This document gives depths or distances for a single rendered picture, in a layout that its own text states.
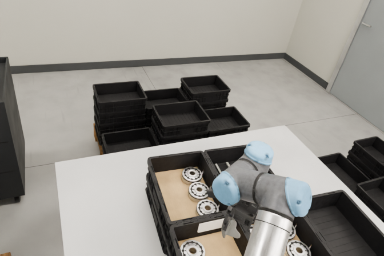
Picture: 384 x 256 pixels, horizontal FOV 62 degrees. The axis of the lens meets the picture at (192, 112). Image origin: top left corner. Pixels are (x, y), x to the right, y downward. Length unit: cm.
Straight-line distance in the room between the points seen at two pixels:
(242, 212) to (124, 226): 78
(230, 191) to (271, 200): 10
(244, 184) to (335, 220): 105
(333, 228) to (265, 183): 102
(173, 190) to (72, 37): 290
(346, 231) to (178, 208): 79
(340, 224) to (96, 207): 118
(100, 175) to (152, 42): 281
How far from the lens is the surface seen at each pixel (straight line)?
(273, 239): 70
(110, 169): 186
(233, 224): 102
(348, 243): 170
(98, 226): 162
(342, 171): 304
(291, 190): 71
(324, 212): 177
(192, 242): 140
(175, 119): 261
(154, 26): 429
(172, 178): 164
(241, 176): 77
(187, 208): 153
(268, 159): 83
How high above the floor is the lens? 201
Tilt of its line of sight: 34 degrees down
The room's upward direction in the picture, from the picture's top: 10 degrees clockwise
